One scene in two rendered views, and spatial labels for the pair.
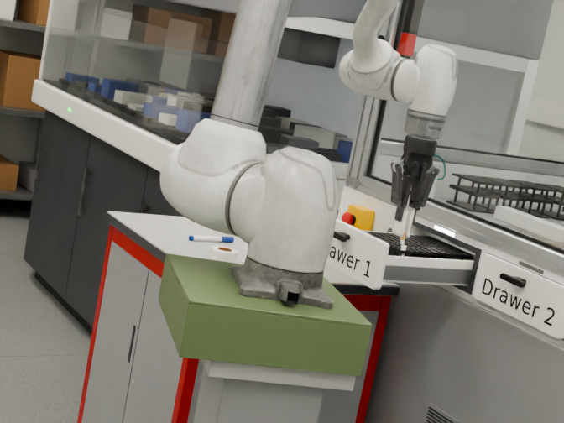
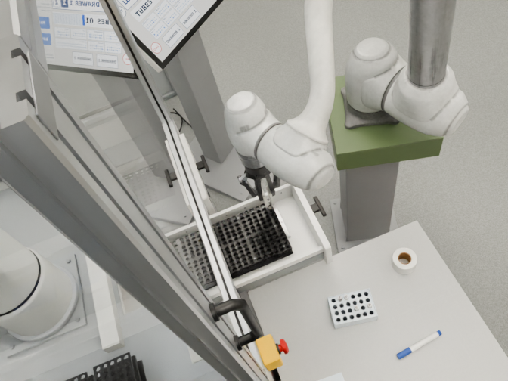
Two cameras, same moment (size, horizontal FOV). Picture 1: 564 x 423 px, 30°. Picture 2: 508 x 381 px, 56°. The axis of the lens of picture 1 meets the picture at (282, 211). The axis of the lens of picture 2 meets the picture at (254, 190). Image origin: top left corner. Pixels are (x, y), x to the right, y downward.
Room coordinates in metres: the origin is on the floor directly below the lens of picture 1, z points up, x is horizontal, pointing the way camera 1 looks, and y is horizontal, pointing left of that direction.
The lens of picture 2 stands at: (3.13, 0.03, 2.17)
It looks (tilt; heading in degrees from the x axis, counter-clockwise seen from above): 57 degrees down; 207
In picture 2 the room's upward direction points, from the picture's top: 18 degrees counter-clockwise
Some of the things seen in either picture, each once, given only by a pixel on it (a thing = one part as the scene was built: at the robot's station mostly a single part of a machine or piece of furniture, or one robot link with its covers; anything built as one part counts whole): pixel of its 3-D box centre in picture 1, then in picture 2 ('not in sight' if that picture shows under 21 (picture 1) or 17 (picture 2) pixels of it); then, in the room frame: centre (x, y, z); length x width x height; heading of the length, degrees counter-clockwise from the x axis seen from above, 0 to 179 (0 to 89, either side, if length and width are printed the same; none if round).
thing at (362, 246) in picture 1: (347, 249); (308, 216); (2.45, -0.17, 0.87); 0.29 x 0.02 x 0.11; 32
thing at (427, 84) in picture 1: (429, 78); (250, 125); (2.45, -0.27, 1.30); 0.13 x 0.11 x 0.16; 56
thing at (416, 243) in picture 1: (413, 255); (248, 242); (2.55, -0.34, 0.87); 0.22 x 0.18 x 0.06; 122
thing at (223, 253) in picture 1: (223, 257); (404, 261); (2.52, 0.12, 0.78); 0.07 x 0.07 x 0.04
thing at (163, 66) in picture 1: (253, 75); not in sight; (4.23, 0.22, 1.13); 1.78 x 1.14 x 0.45; 32
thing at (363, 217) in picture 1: (358, 220); (270, 351); (2.86, -0.21, 0.88); 0.07 x 0.05 x 0.07; 32
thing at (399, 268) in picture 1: (415, 257); (246, 244); (2.56, -0.35, 0.86); 0.40 x 0.26 x 0.06; 122
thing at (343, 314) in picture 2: not in sight; (352, 308); (2.69, -0.02, 0.78); 0.12 x 0.08 x 0.04; 111
